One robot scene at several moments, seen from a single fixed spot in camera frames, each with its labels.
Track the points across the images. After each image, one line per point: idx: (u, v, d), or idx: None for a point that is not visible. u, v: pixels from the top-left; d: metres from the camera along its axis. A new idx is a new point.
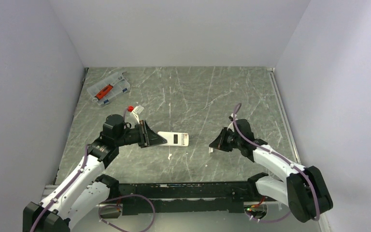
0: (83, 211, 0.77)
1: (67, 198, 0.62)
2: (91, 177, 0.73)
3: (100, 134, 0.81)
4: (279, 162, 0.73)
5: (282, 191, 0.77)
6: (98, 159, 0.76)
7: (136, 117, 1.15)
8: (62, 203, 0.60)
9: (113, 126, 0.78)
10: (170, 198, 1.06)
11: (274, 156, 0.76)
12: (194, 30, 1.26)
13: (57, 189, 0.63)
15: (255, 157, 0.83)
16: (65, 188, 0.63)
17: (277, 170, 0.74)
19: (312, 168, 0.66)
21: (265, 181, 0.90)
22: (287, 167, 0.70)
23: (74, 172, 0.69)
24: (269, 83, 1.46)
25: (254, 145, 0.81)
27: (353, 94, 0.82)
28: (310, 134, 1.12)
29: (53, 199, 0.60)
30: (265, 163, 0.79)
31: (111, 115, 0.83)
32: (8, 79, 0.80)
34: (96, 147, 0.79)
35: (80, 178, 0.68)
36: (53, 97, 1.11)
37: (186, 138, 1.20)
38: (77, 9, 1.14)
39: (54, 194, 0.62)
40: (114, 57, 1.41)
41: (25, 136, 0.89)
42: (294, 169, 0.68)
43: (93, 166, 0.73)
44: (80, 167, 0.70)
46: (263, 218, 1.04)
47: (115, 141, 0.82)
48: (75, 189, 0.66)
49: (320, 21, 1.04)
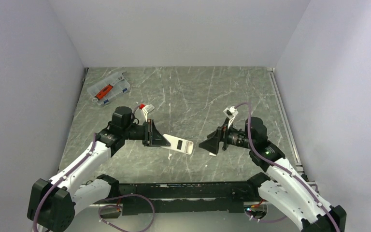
0: (87, 200, 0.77)
1: (76, 177, 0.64)
2: (98, 162, 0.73)
3: (108, 123, 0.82)
4: (304, 193, 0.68)
5: (290, 209, 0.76)
6: (106, 144, 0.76)
7: (146, 115, 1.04)
8: (70, 181, 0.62)
9: (121, 115, 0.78)
10: (170, 198, 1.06)
11: (296, 182, 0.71)
12: (194, 29, 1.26)
13: (66, 169, 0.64)
15: (269, 171, 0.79)
16: (75, 167, 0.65)
17: (295, 197, 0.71)
19: (338, 209, 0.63)
21: (271, 190, 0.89)
22: (312, 204, 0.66)
23: (82, 155, 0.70)
24: (269, 83, 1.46)
25: (272, 163, 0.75)
27: (353, 94, 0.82)
28: (310, 134, 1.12)
29: (62, 177, 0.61)
30: (282, 183, 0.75)
31: (121, 106, 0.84)
32: (8, 79, 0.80)
34: (104, 135, 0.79)
35: (89, 160, 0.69)
36: (53, 96, 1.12)
37: (190, 146, 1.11)
38: (77, 9, 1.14)
39: (63, 173, 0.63)
40: (114, 57, 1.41)
41: (25, 137, 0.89)
42: (321, 209, 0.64)
43: (102, 151, 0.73)
44: (89, 150, 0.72)
46: (263, 218, 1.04)
47: (122, 132, 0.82)
48: (84, 170, 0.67)
49: (320, 21, 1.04)
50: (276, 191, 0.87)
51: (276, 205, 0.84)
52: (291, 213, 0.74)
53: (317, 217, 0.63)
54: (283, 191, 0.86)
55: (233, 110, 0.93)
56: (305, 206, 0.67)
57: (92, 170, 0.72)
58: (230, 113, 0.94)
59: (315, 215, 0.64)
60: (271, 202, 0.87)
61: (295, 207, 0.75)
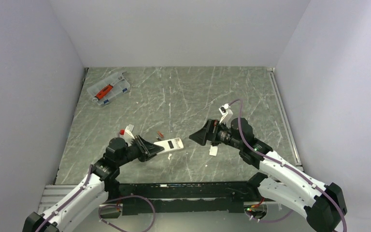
0: (81, 215, 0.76)
1: (67, 211, 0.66)
2: (91, 195, 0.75)
3: (103, 155, 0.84)
4: (298, 179, 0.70)
5: (292, 199, 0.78)
6: (100, 178, 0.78)
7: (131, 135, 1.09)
8: (62, 216, 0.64)
9: (115, 149, 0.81)
10: (170, 198, 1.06)
11: (288, 170, 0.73)
12: (194, 29, 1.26)
13: (59, 203, 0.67)
15: (261, 167, 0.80)
16: (66, 202, 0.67)
17: (292, 185, 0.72)
19: (332, 186, 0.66)
21: (270, 186, 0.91)
22: (307, 187, 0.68)
23: (76, 189, 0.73)
24: (269, 83, 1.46)
25: (263, 155, 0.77)
27: (353, 94, 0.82)
28: (310, 134, 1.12)
29: (54, 212, 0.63)
30: (276, 175, 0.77)
31: (114, 137, 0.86)
32: (8, 78, 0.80)
34: (99, 167, 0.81)
35: (80, 195, 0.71)
36: (53, 96, 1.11)
37: (179, 141, 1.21)
38: (76, 9, 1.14)
39: (56, 207, 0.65)
40: (114, 57, 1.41)
41: (25, 136, 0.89)
42: (317, 190, 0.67)
43: (95, 184, 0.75)
44: (82, 184, 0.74)
46: (263, 218, 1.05)
47: (117, 163, 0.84)
48: (75, 204, 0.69)
49: (320, 21, 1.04)
50: (275, 186, 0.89)
51: (278, 200, 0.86)
52: (293, 203, 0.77)
53: (314, 198, 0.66)
54: (281, 185, 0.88)
55: (227, 108, 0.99)
56: (301, 191, 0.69)
57: (84, 204, 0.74)
58: (223, 110, 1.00)
59: (312, 196, 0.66)
60: (273, 198, 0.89)
61: (297, 197, 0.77)
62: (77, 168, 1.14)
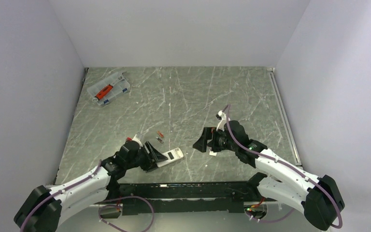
0: (78, 209, 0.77)
1: (72, 194, 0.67)
2: (96, 186, 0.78)
3: (116, 152, 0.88)
4: (291, 174, 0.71)
5: (290, 196, 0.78)
6: (108, 173, 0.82)
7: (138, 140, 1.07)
8: (67, 196, 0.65)
9: (128, 150, 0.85)
10: (170, 198, 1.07)
11: (282, 166, 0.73)
12: (194, 30, 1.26)
13: (66, 183, 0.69)
15: (257, 165, 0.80)
16: (73, 184, 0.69)
17: (286, 181, 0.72)
19: (325, 179, 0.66)
21: (269, 185, 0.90)
22: (301, 181, 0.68)
23: (84, 175, 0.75)
24: (269, 83, 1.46)
25: (256, 153, 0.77)
27: (352, 95, 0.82)
28: (310, 135, 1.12)
29: (61, 190, 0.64)
30: (271, 172, 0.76)
31: (132, 140, 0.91)
32: (9, 78, 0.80)
34: (108, 163, 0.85)
35: (88, 182, 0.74)
36: (53, 96, 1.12)
37: (179, 152, 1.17)
38: (76, 9, 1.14)
39: (63, 186, 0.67)
40: (114, 57, 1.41)
41: (24, 136, 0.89)
42: (310, 182, 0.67)
43: (103, 177, 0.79)
44: (92, 173, 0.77)
46: (263, 218, 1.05)
47: (125, 164, 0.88)
48: (80, 189, 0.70)
49: (319, 21, 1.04)
50: (274, 184, 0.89)
51: (278, 199, 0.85)
52: (292, 199, 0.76)
53: (307, 191, 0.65)
54: (280, 183, 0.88)
55: (221, 114, 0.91)
56: (295, 184, 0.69)
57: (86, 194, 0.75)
58: (219, 117, 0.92)
59: (305, 189, 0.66)
60: (274, 197, 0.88)
61: (294, 194, 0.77)
62: (77, 168, 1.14)
